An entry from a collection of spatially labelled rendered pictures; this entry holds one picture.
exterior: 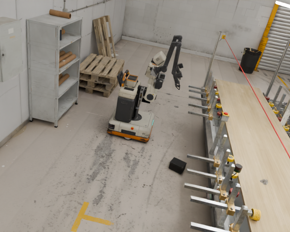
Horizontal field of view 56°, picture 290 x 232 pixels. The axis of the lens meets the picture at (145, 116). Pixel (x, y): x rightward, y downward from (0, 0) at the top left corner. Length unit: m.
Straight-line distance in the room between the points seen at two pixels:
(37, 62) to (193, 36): 6.79
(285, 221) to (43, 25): 3.42
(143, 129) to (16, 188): 1.89
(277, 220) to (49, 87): 3.26
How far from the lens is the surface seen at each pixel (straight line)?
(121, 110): 4.08
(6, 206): 3.31
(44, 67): 4.10
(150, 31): 10.03
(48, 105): 4.32
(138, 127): 4.14
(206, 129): 3.65
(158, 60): 3.90
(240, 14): 10.00
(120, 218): 3.16
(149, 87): 4.03
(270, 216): 2.44
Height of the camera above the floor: 2.40
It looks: 28 degrees down
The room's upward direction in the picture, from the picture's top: 11 degrees clockwise
